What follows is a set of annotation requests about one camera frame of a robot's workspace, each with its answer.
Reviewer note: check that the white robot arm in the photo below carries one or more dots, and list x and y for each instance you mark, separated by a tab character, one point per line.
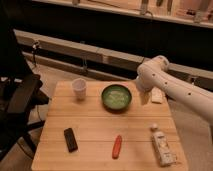
153	73

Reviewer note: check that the red orange marker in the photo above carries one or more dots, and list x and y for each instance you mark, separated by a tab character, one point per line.
117	147

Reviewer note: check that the green ceramic bowl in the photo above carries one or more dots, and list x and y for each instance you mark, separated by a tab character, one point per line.
116	97

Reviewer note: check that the white paper cup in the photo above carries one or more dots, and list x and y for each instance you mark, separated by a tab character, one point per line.
79	88

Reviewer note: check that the black chair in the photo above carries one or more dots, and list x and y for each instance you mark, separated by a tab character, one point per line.
19	92

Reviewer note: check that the black rectangular remote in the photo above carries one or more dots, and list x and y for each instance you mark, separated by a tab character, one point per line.
70	140

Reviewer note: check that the small white sponge block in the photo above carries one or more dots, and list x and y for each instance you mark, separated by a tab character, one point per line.
156	96

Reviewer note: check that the white tube bottle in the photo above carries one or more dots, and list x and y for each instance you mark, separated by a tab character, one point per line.
160	144

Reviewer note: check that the wooden table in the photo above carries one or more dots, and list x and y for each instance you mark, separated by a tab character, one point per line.
96	128

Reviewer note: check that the tan wooden pusher block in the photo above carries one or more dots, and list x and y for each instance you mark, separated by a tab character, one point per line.
144	97

